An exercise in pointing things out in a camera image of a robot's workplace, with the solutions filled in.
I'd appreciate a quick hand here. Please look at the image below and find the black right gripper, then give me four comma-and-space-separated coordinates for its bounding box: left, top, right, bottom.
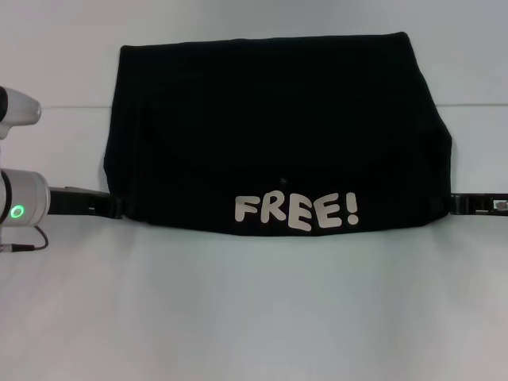
450, 192, 508, 217

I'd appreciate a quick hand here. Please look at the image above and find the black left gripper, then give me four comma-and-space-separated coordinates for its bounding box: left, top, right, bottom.
48, 186, 123, 220

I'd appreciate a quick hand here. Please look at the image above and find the black shirt with FREE print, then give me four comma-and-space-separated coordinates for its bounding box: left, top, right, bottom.
102, 31, 455, 238

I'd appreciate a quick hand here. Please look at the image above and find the grey left gripper cable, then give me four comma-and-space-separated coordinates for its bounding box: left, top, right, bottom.
0, 225, 50, 254

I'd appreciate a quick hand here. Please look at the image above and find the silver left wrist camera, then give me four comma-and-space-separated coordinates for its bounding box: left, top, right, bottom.
0, 86, 43, 140

